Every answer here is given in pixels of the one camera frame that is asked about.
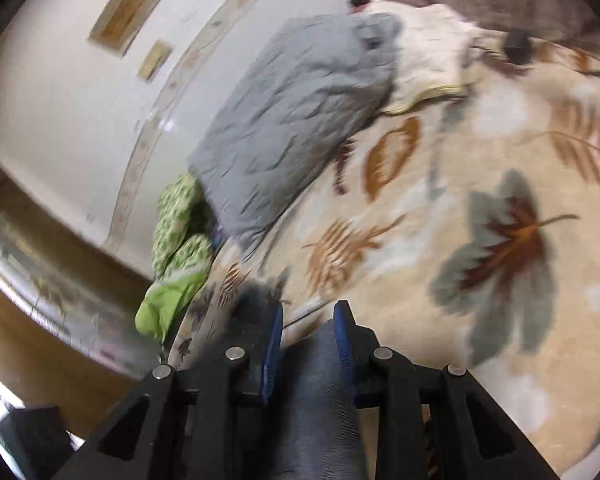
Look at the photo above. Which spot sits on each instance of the leaf print bed sheet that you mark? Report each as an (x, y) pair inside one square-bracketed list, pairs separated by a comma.
[(455, 270)]

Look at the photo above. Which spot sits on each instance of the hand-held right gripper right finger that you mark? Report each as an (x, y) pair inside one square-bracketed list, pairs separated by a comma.
[(343, 342)]

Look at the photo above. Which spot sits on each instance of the blue denim pants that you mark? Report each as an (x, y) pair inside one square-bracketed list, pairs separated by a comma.
[(320, 405)]

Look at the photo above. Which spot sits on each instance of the green patterned blanket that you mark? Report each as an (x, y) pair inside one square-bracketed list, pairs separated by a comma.
[(177, 232)]

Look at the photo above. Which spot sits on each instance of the white cloth with yellow trim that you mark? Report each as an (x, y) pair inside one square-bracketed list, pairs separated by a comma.
[(437, 55)]

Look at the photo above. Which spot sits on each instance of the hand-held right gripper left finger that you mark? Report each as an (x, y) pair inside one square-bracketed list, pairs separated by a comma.
[(272, 355)]

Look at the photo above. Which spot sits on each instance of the grey quilted pillow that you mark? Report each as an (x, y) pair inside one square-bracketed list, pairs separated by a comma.
[(300, 125)]

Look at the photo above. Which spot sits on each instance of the black power adapter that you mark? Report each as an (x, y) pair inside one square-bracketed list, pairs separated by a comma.
[(518, 46)]

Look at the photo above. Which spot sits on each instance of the plain green pillow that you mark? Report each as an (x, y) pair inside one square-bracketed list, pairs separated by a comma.
[(167, 302)]

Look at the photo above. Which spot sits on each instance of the wooden door frame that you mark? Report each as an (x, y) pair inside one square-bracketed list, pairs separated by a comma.
[(35, 365)]

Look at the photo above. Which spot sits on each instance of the beige wall switch plate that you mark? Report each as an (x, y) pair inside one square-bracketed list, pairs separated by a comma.
[(155, 61), (126, 17)]

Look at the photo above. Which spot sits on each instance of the patterned glass door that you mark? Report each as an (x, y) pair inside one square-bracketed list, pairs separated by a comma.
[(55, 290)]

